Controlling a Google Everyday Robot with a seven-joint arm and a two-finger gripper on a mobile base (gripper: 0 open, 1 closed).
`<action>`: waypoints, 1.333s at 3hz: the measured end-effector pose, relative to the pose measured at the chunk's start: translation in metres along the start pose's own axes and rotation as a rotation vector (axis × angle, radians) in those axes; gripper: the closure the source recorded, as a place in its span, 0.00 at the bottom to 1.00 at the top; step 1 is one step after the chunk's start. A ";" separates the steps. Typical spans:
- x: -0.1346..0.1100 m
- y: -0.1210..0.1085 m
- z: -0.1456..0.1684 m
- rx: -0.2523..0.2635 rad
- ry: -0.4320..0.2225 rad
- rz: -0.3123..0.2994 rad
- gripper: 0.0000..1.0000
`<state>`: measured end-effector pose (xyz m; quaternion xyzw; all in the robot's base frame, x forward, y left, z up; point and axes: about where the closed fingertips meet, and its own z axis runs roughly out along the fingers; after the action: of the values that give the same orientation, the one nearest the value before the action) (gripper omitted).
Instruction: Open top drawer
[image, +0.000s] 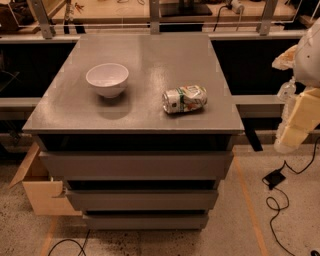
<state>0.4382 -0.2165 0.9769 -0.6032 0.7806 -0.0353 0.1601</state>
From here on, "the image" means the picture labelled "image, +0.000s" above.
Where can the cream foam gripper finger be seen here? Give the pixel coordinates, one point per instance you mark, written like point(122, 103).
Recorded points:
point(301, 115)
point(285, 60)

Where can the grey top drawer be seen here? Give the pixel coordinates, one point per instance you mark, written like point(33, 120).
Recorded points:
point(204, 165)

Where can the grey drawer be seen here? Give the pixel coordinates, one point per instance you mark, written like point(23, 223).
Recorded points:
point(204, 165)
point(146, 222)
point(121, 200)

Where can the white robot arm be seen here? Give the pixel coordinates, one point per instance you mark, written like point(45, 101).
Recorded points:
point(306, 67)

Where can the grey drawer cabinet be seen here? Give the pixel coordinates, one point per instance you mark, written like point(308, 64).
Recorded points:
point(71, 117)

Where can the grey middle drawer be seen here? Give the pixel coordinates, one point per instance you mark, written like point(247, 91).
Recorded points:
point(121, 200)

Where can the grey bottom drawer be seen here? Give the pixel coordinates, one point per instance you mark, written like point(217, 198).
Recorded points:
point(146, 222)

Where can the open cardboard box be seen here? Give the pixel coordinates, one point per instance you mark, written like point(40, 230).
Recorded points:
point(45, 194)

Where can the clear sanitizer pump bottle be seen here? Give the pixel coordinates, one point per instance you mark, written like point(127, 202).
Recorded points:
point(286, 90)

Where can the black power adapter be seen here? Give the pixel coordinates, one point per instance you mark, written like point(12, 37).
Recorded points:
point(273, 179)

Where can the crushed soda can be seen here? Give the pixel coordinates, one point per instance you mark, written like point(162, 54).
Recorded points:
point(184, 99)

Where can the white ceramic bowl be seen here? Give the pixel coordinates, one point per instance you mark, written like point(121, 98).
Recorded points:
point(108, 80)

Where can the metal frame railing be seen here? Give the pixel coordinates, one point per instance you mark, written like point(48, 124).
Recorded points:
point(230, 19)

